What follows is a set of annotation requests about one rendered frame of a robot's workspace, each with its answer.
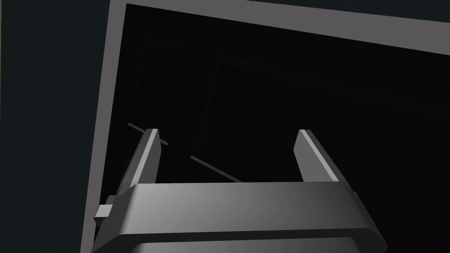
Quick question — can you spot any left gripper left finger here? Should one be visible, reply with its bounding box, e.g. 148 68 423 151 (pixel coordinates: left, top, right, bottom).
116 128 163 197

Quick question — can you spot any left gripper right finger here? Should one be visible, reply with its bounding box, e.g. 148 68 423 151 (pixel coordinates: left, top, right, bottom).
293 129 340 183

